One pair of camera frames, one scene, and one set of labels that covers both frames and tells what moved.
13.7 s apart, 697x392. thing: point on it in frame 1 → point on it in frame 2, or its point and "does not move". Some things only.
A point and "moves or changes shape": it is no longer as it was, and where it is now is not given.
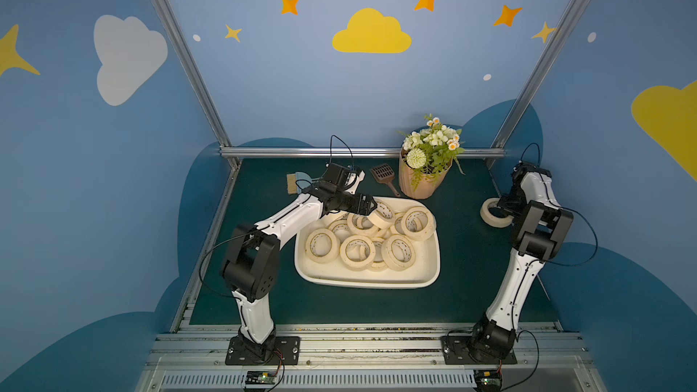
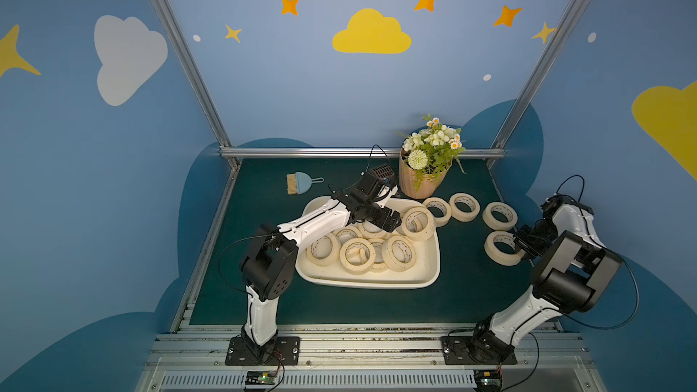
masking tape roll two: [383, 215] moves or changes shape
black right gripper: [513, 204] → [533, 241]
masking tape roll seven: [370, 231] → [497, 257]
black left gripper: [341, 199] does not move
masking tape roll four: [491, 219] does not move
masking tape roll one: [417, 222] does not move
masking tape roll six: [398, 252] does not move
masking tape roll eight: [323, 246] does not move
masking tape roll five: [358, 253] does not move
